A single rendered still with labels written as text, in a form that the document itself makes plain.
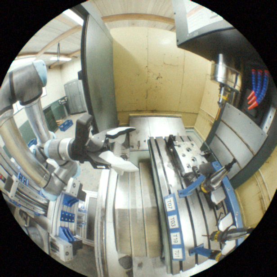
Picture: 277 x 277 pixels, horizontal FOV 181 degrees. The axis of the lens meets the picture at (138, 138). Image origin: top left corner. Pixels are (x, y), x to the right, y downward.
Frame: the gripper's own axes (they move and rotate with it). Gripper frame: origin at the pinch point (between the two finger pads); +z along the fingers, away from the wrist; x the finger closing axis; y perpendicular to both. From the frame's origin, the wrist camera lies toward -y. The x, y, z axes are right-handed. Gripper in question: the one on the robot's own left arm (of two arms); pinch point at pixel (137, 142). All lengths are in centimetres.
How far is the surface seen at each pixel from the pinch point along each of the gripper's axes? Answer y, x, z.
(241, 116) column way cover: -8, -13, 80
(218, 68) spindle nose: -25.5, -8.3, 29.7
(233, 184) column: 40, 21, 84
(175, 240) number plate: 36, 36, 16
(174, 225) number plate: 36.0, 25.9, 16.7
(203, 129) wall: 52, -82, 121
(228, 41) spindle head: -32.0, 1.9, 22.0
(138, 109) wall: 31, -110, 8
